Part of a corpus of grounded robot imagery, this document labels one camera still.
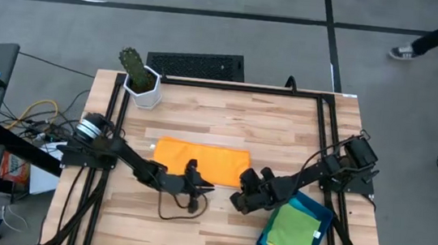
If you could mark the white hexagonal plant pot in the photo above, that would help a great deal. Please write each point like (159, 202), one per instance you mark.
(146, 96)

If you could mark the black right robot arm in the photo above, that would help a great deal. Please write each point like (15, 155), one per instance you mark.
(320, 170)

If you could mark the blue plastic tray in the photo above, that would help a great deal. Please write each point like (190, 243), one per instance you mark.
(325, 219)

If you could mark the green cactus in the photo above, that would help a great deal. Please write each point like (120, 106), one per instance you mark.
(133, 66)

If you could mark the orange cardboard box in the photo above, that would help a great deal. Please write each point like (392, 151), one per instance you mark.
(14, 166)

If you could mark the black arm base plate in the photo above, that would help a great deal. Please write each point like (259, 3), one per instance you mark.
(360, 189)
(76, 160)

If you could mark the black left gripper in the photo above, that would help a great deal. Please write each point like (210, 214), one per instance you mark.
(193, 185)

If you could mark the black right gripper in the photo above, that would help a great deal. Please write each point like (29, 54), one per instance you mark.
(250, 191)

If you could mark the white paper sheet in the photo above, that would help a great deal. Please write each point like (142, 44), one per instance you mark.
(44, 177)

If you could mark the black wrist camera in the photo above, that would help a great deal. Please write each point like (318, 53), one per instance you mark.
(274, 187)
(172, 183)

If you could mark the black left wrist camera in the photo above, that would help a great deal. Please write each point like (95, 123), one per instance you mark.
(172, 183)

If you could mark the dark green microfiber towel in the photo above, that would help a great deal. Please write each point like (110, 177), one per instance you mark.
(293, 232)

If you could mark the black aluminium table frame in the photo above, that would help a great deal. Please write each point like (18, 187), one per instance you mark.
(307, 94)

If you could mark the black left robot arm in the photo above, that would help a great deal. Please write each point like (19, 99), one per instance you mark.
(129, 160)

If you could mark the orange microfiber towel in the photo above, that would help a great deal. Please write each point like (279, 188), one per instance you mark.
(215, 161)

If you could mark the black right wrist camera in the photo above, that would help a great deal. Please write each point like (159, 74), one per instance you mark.
(274, 187)

